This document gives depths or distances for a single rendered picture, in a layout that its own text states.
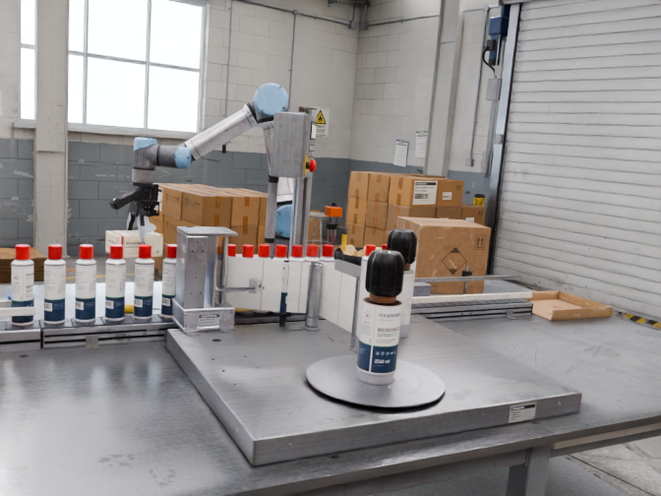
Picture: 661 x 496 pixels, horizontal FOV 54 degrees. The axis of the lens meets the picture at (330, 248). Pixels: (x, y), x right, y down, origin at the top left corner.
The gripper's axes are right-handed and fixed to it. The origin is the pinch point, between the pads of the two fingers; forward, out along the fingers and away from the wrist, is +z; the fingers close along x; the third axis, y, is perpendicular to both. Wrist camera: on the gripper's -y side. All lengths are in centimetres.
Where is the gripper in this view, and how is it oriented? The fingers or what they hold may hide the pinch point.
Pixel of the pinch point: (134, 238)
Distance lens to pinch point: 238.3
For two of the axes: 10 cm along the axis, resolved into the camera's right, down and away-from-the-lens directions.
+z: -1.0, 9.8, 1.4
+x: -6.0, -1.7, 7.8
